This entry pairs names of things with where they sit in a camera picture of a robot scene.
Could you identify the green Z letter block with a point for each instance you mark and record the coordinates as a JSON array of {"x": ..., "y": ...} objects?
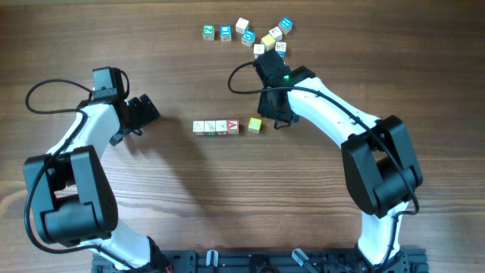
[{"x": 208, "y": 32}]

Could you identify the white block blue bottom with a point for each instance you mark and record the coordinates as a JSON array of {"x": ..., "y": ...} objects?
[{"x": 280, "y": 48}]

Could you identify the white block blue side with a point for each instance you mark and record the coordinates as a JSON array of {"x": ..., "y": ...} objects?
[{"x": 276, "y": 33}]

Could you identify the yellow block in cluster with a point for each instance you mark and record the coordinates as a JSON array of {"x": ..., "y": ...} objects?
[{"x": 268, "y": 42}]

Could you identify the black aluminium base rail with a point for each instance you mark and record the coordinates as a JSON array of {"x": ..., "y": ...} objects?
[{"x": 295, "y": 261}]

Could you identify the lone yellow block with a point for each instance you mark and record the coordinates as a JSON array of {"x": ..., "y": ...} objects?
[{"x": 254, "y": 125}]

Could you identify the blue L letter block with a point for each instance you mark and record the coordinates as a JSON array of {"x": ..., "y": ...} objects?
[{"x": 226, "y": 33}]

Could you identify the white picture block top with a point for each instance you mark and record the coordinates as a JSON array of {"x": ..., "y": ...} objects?
[{"x": 242, "y": 25}]

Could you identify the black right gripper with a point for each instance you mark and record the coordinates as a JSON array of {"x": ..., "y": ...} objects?
[{"x": 264, "y": 111}]

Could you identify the white block green side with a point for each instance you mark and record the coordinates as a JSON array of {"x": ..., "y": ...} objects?
[{"x": 210, "y": 128}]

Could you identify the blue block far right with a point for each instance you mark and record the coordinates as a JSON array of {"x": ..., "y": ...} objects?
[{"x": 285, "y": 25}]

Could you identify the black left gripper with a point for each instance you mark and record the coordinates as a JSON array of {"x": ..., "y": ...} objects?
[{"x": 145, "y": 117}]

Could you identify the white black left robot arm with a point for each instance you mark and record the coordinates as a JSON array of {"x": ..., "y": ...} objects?
[{"x": 70, "y": 205}]

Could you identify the small white centre block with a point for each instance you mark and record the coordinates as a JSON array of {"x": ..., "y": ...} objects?
[{"x": 258, "y": 49}]

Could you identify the white block red V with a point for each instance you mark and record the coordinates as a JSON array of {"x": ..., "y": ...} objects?
[{"x": 221, "y": 127}]

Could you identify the blue D letter block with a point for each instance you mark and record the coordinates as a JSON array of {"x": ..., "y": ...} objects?
[{"x": 248, "y": 38}]

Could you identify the white block red side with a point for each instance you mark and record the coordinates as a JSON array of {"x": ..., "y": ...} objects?
[{"x": 198, "y": 128}]

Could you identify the red A letter block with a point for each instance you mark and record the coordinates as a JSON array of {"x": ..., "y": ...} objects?
[{"x": 233, "y": 127}]

